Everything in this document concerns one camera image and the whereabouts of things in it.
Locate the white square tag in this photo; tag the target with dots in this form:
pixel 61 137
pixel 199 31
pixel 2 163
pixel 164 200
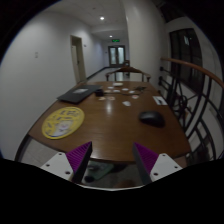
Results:
pixel 126 103

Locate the tan round token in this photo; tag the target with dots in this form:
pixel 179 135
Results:
pixel 111 98
pixel 102 98

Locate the black closed laptop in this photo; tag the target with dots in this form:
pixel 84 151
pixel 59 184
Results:
pixel 78 93

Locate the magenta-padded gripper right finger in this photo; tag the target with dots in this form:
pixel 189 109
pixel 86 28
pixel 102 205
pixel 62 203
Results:
pixel 146 158

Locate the dark key bunch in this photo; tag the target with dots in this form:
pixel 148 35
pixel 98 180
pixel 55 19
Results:
pixel 140 88

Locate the round yellow printed mouse pad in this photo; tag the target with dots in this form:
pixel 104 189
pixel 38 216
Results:
pixel 63 122

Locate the white printed paper card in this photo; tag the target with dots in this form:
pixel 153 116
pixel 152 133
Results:
pixel 160 100

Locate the wooden armchair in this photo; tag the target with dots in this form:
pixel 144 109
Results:
pixel 128 70

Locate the round ceiling light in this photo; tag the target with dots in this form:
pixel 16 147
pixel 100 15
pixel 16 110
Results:
pixel 102 18

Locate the dark distant chair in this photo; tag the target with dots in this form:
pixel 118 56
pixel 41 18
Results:
pixel 126 63

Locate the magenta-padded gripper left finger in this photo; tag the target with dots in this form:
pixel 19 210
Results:
pixel 78 156

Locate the small black box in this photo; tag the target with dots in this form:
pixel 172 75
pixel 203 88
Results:
pixel 99 92

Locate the beige single door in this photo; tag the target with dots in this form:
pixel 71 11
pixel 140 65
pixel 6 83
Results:
pixel 77 60

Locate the green exit sign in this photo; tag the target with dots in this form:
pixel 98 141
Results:
pixel 115 40

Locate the dark framed window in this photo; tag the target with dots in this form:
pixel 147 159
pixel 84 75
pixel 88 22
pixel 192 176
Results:
pixel 186 56

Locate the black computer mouse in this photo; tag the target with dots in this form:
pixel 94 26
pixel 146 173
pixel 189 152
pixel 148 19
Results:
pixel 152 118

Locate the pinkish round token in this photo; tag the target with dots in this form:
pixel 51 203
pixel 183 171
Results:
pixel 135 97

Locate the black railing with wooden handrail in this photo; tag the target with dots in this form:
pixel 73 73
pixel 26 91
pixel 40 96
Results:
pixel 196 68

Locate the white round token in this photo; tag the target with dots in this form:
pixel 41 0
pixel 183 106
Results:
pixel 132 92
pixel 116 90
pixel 125 89
pixel 110 88

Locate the glazed double door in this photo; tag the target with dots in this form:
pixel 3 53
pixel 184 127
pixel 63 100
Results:
pixel 117 55

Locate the white rectangular card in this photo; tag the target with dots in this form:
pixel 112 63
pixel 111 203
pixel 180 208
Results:
pixel 117 84

